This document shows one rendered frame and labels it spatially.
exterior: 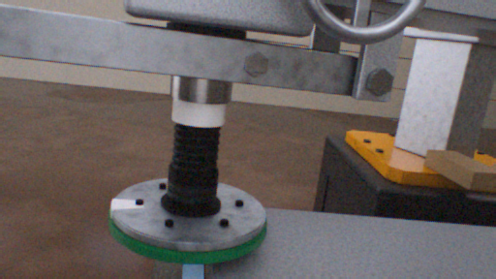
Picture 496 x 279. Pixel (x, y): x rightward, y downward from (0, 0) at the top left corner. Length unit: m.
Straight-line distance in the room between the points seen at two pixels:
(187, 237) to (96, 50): 0.23
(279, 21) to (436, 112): 1.03
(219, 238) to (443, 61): 1.06
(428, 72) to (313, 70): 0.95
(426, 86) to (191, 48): 1.07
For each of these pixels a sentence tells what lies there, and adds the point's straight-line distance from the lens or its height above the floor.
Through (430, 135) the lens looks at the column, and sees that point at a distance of 1.43.
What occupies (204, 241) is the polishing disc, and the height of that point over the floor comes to 0.86.
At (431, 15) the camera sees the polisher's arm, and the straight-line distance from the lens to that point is 0.56.
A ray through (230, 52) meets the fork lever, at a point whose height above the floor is 1.08.
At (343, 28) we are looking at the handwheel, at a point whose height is 1.12.
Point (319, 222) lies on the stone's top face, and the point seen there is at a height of 0.80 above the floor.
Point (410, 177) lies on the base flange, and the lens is 1.25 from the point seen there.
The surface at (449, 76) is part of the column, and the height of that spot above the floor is 1.05.
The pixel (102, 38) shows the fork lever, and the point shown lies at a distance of 0.47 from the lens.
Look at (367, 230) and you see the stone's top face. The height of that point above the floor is 0.80.
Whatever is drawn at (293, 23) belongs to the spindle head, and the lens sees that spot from 0.45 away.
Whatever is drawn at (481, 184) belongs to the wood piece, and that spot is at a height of 0.80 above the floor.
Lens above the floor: 1.10
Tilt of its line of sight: 15 degrees down
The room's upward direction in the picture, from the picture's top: 7 degrees clockwise
